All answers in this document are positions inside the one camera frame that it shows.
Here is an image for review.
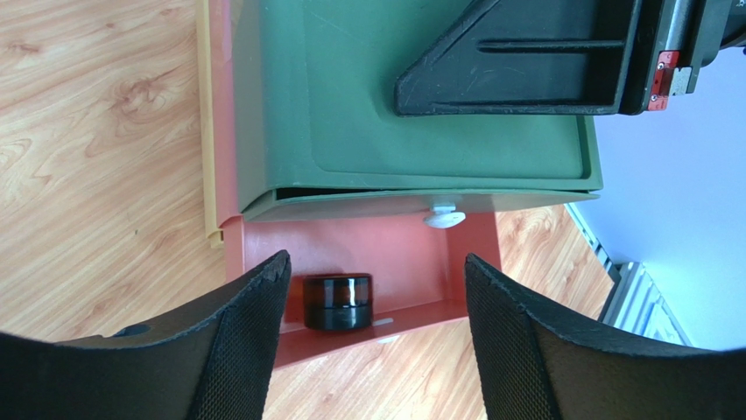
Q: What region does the green top drawer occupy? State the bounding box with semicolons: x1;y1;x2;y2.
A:
242;188;599;222

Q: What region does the red drawer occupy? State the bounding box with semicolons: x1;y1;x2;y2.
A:
222;213;501;368

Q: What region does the black round jar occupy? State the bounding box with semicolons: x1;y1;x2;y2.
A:
302;273;374;332

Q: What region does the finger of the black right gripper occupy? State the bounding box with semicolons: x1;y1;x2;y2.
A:
394;1;642;116

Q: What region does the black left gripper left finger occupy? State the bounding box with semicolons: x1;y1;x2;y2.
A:
1;250;292;419

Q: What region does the aluminium frame rail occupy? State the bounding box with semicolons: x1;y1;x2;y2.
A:
566;204;692;347

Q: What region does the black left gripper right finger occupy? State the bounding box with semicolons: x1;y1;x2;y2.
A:
464;254;745;419

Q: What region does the green drawer cabinet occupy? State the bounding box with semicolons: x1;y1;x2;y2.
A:
196;1;602;247

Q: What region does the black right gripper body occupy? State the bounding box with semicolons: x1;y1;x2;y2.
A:
620;1;745;116

